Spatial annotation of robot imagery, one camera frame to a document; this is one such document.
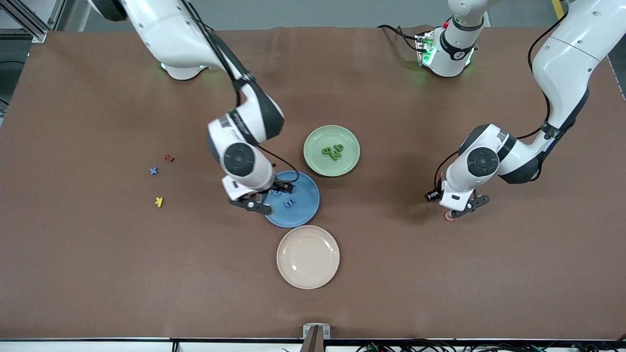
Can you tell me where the black right camera cable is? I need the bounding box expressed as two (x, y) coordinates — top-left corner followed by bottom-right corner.
(181, 0), (300, 186)

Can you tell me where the black arm base cable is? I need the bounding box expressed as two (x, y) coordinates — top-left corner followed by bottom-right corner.
(377, 23), (421, 52)

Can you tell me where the black cable bundle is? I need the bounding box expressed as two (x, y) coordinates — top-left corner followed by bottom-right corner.
(355, 340), (626, 352)

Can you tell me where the grey metal bracket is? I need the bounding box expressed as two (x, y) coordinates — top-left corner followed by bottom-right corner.
(303, 324), (331, 352)

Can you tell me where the aluminium frame profile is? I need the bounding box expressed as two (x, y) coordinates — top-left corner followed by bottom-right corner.
(0, 0), (64, 44)

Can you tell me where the blue plate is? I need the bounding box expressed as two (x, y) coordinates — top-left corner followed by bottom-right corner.
(263, 170), (321, 229)

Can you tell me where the green plate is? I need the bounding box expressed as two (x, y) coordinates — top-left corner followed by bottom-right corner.
(303, 125), (361, 177)

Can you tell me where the black left camera cable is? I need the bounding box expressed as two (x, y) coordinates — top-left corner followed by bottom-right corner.
(433, 10), (570, 191)

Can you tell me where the beige plate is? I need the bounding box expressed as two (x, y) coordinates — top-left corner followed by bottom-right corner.
(276, 225), (340, 290)

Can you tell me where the brown table mat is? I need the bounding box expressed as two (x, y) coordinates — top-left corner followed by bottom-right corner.
(0, 25), (626, 341)

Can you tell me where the black camera cable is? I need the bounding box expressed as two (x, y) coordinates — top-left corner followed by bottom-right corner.
(433, 10), (570, 191)
(181, 0), (300, 186)

